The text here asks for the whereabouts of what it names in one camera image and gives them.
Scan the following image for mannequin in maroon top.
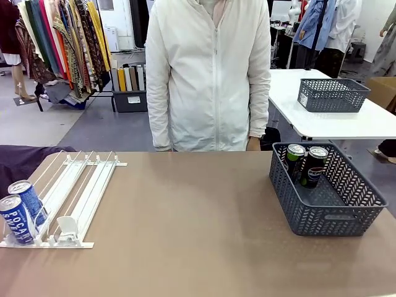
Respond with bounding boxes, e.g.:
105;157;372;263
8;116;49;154
0;0;37;106

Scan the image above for white dispenser pusher paddle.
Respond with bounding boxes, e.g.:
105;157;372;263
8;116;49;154
56;215;77;241

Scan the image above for person's left hand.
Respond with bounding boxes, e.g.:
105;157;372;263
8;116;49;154
247;136;262;152

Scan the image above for dark purple cloth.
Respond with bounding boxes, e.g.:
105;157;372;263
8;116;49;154
0;144;77;202

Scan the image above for black stool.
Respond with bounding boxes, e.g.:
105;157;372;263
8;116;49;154
348;42;368;65

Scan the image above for magenta hanging cloth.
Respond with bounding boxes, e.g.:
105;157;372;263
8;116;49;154
38;0;67;78

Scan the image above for black Pepsi can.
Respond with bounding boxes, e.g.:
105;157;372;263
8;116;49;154
299;146;329;189
286;144;307;183

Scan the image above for brown board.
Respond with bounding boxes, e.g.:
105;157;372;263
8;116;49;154
129;66;139;92

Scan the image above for blue patterned fabric stack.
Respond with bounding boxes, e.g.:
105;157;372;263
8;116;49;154
60;89;92;110

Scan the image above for black clothes rack frame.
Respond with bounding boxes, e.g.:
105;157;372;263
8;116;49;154
35;0;117;113

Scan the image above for dark grey storage bin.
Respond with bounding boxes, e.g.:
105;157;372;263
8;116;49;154
111;89;149;113

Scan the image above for blue Pocari Sweat can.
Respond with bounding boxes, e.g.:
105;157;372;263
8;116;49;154
0;194;34;246
7;179;49;231

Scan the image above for white side table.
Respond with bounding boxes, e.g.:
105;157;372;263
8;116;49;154
267;68;396;158

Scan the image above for white board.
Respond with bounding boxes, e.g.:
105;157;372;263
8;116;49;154
136;64;146;91
123;66;133;92

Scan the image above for yellow hanging cloth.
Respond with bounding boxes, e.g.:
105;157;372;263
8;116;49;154
86;1;111;72

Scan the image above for brown cardboard box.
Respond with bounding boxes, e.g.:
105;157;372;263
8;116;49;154
364;76;396;105

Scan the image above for grey hanging skirt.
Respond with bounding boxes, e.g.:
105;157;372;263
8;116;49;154
296;45;319;71

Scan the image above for dark hanging trousers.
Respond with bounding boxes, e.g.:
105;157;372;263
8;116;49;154
317;48;345;79

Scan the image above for bystander leg dark trousers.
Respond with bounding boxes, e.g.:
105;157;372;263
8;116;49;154
376;139;396;165

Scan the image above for multicolour patterned hanging cloths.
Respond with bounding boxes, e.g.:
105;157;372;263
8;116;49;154
52;0;108;93

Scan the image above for light grey board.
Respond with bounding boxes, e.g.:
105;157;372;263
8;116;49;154
110;67;121;92

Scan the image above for grey plastic basket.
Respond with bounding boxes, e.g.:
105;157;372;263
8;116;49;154
268;142;389;238
297;78;371;113

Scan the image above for cream hanging cloth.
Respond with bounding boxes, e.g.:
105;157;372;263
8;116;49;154
17;1;44;61

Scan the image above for black garment stand pole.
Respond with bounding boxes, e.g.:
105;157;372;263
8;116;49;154
304;0;329;71

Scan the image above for small white appliance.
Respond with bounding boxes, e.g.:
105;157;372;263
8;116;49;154
103;26;121;53

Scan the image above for brown paisley garment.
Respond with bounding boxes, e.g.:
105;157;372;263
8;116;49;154
15;18;56;84

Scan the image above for white hanging shirt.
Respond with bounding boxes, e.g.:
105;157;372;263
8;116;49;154
324;0;363;54

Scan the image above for dark green hanging cloth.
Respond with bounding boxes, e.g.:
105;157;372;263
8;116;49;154
25;0;61;75

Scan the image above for grey cloth pile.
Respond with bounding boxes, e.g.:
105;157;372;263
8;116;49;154
44;80;74;105

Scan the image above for black background workbench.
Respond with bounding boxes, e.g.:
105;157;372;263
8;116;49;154
270;18;299;69

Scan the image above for orange hanging cloth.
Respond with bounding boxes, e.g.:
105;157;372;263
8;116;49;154
55;33;74;90

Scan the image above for person's right forearm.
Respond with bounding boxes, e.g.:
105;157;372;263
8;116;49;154
146;95;173;152

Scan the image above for mannequin in grey dress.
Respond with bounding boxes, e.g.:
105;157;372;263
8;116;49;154
369;6;396;78

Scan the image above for person in white jacket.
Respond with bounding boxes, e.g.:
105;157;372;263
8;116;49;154
145;0;272;152

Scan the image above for person's left forearm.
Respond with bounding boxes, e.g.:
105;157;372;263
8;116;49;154
247;86;270;139

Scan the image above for white can dispenser rack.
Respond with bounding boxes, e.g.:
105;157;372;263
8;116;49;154
0;150;129;249

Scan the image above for yellow board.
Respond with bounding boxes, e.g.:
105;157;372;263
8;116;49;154
117;67;127;92

